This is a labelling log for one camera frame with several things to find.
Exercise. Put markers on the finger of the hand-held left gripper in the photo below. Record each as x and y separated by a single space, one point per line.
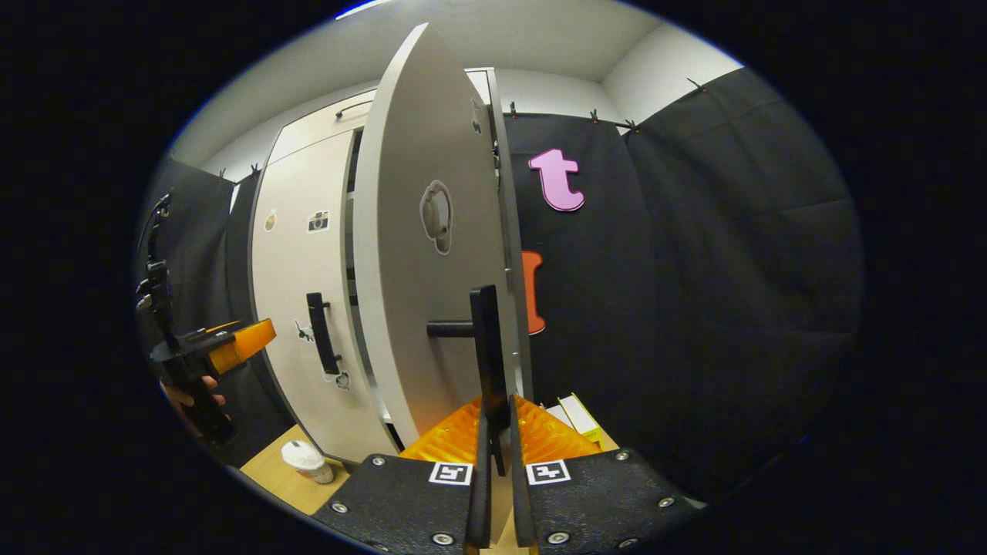
243 343

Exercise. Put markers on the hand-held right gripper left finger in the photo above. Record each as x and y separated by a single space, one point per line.
480 501

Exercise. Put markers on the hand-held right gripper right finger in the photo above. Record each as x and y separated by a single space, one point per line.
520 501

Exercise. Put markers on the beige shoe cabinet door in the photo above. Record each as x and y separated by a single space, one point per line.
416 308
297 277

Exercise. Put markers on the grey double-door shoe cabinet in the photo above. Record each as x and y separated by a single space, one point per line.
510 231

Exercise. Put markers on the beige cabinet drawer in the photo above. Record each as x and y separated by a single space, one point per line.
324 127

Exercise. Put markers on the black backdrop cloth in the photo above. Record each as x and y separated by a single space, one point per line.
200 231
694 270

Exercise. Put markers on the yellow white box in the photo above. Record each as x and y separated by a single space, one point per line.
580 420

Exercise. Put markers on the white paper cup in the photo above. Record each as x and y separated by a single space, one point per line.
307 460

